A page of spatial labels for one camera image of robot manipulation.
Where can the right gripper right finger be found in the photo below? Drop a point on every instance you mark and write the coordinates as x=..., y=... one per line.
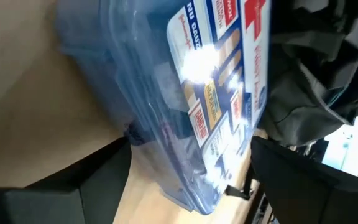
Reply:
x=315, y=199

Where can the black backpack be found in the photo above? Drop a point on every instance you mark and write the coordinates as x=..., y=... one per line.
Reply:
x=306, y=93

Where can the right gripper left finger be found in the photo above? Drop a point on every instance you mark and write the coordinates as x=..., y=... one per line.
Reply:
x=89, y=199

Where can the blue first aid kit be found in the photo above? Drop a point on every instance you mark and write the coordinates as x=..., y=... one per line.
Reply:
x=154, y=93

